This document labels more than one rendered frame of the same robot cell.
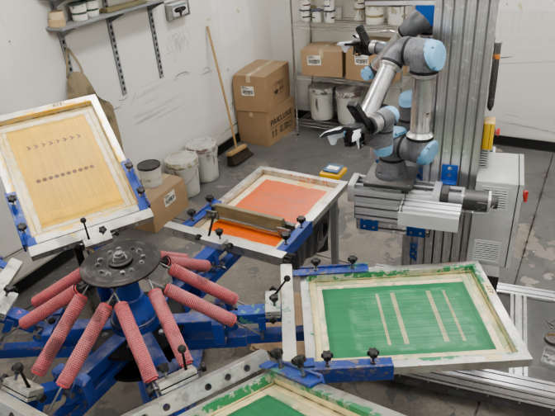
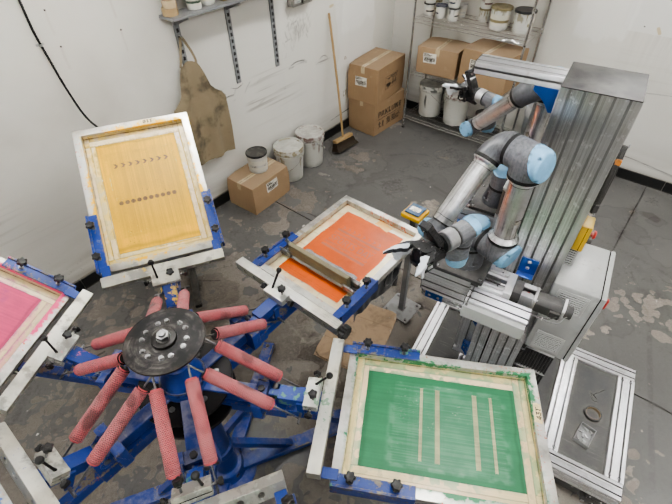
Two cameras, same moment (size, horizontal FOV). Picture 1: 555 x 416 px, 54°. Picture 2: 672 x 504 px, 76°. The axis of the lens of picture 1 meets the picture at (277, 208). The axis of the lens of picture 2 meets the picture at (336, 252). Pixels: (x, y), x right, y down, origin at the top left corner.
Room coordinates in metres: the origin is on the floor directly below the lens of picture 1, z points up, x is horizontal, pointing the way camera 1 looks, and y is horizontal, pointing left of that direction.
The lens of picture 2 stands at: (0.84, -0.18, 2.64)
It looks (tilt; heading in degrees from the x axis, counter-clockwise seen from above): 44 degrees down; 8
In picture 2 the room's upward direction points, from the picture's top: 1 degrees counter-clockwise
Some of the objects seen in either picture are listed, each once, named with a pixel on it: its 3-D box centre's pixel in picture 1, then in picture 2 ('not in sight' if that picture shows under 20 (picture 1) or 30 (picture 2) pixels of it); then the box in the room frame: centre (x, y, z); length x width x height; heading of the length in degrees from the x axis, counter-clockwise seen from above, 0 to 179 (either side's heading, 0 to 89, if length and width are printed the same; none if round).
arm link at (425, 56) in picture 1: (421, 104); (512, 208); (2.18, -0.64, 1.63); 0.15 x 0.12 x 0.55; 43
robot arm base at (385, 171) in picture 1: (391, 164); (467, 250); (2.28, -0.55, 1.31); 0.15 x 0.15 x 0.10
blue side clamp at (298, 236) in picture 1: (294, 240); (356, 300); (2.21, -0.07, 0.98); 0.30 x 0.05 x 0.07; 148
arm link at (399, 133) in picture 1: (394, 142); (474, 231); (2.27, -0.56, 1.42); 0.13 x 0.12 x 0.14; 43
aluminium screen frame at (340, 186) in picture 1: (269, 206); (343, 250); (2.56, 0.04, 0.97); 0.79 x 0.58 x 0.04; 148
